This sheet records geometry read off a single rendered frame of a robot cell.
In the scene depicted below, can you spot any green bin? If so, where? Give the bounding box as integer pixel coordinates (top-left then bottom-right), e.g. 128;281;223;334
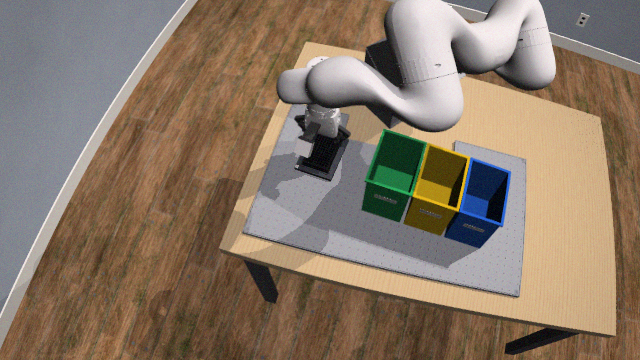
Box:
361;129;427;223

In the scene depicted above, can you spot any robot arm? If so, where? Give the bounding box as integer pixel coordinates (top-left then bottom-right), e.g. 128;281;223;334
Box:
277;0;556;133

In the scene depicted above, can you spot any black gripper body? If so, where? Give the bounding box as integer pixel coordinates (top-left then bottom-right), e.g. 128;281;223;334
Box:
304;107;341;138

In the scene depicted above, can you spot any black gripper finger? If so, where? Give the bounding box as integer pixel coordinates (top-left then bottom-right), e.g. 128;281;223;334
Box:
294;115;306;132
333;125;351;150

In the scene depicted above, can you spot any yellow bin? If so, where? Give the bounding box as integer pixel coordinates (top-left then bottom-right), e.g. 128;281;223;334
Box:
403;143;470;236

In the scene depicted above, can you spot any blue open bin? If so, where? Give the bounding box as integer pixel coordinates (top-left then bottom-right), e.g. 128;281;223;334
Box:
444;158;511;248

